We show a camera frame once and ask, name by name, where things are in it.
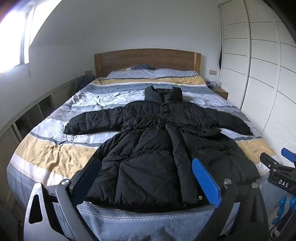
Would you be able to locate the white wardrobe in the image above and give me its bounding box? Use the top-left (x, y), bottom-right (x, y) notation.
top-left (218, 0), bottom-right (296, 168)

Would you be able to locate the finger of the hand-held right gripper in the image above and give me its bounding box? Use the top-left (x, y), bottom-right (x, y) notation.
top-left (280, 148), bottom-right (296, 168)
top-left (260, 152), bottom-right (281, 173)

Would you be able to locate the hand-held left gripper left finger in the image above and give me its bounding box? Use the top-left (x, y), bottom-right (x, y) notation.
top-left (23, 157), bottom-right (102, 241)

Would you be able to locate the wooden nightstand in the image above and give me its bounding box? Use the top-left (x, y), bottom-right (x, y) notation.
top-left (214, 87), bottom-right (229, 100)

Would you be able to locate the black puffer coat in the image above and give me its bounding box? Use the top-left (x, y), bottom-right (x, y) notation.
top-left (63, 85), bottom-right (260, 212)

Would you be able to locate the window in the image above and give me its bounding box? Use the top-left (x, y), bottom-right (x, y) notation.
top-left (0, 0), bottom-right (36, 75)

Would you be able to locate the white pillow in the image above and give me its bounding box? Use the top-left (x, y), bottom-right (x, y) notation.
top-left (153, 68), bottom-right (199, 77)
top-left (105, 69), bottom-right (155, 79)

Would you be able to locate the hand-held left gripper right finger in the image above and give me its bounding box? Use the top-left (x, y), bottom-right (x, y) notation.
top-left (191, 158), bottom-right (270, 241)

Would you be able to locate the bed with striped duvet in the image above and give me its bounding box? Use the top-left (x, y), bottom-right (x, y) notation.
top-left (6, 74), bottom-right (266, 204)

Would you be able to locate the person's right hand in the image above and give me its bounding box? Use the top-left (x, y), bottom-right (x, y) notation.
top-left (272, 193), bottom-right (296, 226)

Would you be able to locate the wooden headboard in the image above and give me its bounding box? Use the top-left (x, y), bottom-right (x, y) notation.
top-left (94, 48), bottom-right (201, 78)

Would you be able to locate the low shelf unit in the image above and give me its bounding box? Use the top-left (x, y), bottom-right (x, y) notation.
top-left (0, 76), bottom-right (78, 209)

